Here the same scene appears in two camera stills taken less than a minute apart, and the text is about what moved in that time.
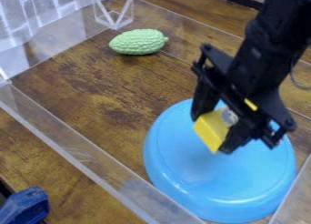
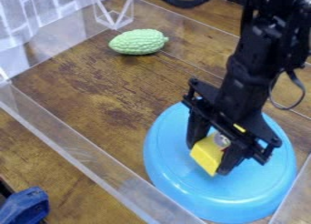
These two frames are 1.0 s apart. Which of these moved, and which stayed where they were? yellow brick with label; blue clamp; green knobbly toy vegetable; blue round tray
Moved: yellow brick with label
Stayed: blue round tray; green knobbly toy vegetable; blue clamp
